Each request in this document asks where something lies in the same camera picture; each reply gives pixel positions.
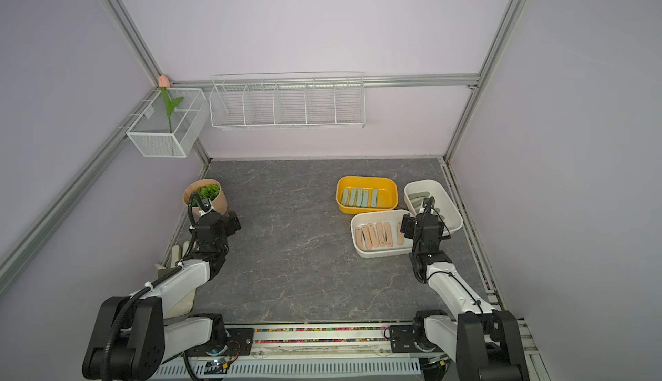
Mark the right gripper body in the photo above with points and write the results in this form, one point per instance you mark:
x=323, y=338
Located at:
x=409, y=223

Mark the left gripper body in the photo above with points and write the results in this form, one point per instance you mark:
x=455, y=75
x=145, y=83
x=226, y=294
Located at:
x=230, y=226

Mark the pink knife top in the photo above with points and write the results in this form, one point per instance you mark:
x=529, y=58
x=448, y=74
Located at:
x=400, y=235

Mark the pink knife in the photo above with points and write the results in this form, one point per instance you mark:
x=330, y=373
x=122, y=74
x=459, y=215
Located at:
x=380, y=234
x=366, y=238
x=359, y=239
x=373, y=236
x=400, y=235
x=388, y=236

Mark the white storage box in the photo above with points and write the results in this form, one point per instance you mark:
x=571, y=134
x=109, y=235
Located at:
x=443, y=205
x=391, y=216

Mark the yellow storage box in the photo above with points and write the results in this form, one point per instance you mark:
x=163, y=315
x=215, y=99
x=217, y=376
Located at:
x=388, y=193

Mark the mint knife bottom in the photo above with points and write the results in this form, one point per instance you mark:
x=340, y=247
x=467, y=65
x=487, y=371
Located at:
x=352, y=198

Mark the mint knife long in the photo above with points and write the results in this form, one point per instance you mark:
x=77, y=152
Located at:
x=345, y=196

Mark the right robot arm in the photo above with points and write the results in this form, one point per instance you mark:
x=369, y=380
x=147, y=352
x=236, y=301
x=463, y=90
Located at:
x=484, y=343

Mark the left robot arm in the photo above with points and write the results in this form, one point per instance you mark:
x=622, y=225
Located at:
x=131, y=338

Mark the potted green plant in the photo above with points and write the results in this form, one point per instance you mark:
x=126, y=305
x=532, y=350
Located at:
x=211, y=193

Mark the white mesh basket small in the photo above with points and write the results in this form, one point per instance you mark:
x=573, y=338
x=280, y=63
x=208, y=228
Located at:
x=150, y=132

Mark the artificial tulip flower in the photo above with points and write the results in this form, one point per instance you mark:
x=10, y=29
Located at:
x=170, y=103

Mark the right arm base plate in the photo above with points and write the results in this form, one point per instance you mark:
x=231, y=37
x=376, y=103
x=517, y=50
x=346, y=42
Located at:
x=403, y=339

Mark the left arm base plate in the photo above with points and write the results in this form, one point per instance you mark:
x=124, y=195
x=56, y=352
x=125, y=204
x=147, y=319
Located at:
x=238, y=341

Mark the white wire basket long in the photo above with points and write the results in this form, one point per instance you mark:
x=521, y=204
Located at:
x=287, y=100

